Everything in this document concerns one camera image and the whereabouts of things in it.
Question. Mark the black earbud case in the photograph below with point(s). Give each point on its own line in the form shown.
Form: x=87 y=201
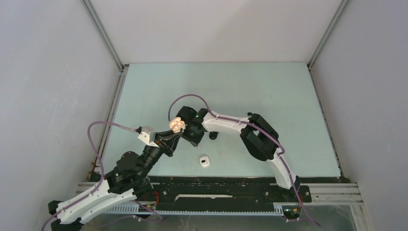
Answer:
x=213 y=135

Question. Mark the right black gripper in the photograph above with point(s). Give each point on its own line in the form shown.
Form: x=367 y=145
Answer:
x=195 y=141

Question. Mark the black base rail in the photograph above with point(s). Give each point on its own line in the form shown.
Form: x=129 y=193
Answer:
x=222 y=194

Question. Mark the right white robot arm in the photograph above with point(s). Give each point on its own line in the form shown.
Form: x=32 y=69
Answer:
x=258 y=136

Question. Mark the white earbud case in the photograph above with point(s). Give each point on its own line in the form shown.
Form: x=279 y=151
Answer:
x=204 y=161

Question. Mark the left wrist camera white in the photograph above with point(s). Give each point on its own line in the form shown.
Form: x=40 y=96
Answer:
x=147 y=136

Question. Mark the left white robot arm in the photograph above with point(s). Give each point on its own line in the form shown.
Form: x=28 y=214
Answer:
x=126 y=182

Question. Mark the beige earbud case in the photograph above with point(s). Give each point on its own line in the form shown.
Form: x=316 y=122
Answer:
x=177 y=125

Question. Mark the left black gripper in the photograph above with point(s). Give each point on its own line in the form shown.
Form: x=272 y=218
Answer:
x=168 y=141

